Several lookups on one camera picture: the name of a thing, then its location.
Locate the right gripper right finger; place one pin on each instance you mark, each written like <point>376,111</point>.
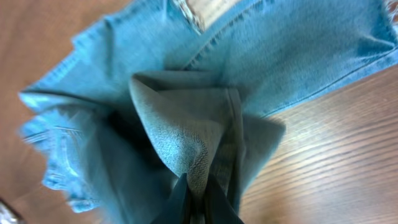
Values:
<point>217,209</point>

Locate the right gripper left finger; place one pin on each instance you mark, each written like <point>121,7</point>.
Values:
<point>177,208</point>

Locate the light blue denim jeans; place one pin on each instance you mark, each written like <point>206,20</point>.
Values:
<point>165,88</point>

